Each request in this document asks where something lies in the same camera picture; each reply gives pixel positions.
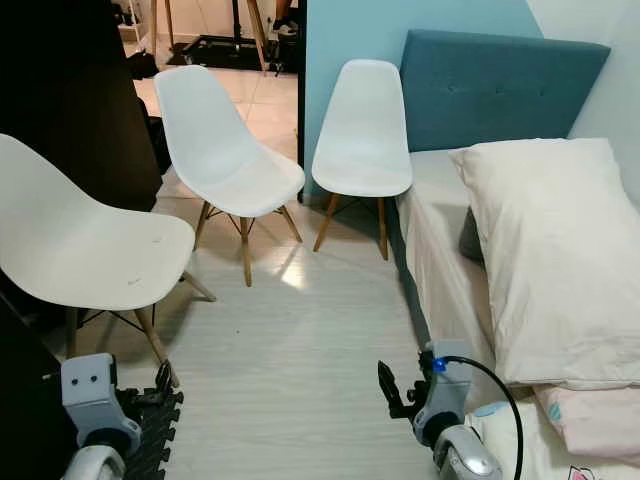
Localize white printed cloth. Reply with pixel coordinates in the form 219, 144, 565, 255
468, 400, 640, 480

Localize black foam floor mat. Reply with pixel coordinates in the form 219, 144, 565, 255
128, 388, 187, 480

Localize wooden legged table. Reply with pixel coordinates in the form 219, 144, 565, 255
148, 0, 271, 73

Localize large cream pillow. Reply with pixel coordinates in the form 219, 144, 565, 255
449, 137, 640, 392

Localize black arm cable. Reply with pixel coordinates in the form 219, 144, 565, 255
444, 355, 527, 480

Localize blue upholstered headboard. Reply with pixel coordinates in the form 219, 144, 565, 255
399, 29, 612, 154

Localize person's leg with sneaker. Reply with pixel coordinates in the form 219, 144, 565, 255
272, 0, 303, 38

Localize white plastic chair wooden legs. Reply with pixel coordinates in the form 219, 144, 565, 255
0, 133, 217, 388
153, 65, 307, 288
310, 59, 414, 262

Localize black low furniture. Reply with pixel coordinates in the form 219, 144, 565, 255
0, 296, 83, 480

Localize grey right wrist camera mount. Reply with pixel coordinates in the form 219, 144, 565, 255
419, 340, 474, 433

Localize dark brown cabinet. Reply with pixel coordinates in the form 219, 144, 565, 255
0, 0, 163, 213

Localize black stand base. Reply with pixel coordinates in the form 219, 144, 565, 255
194, 34, 269, 73

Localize bed with beige sheet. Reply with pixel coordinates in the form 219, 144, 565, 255
384, 148, 640, 393

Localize pink folded blanket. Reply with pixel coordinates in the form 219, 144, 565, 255
536, 384, 640, 463

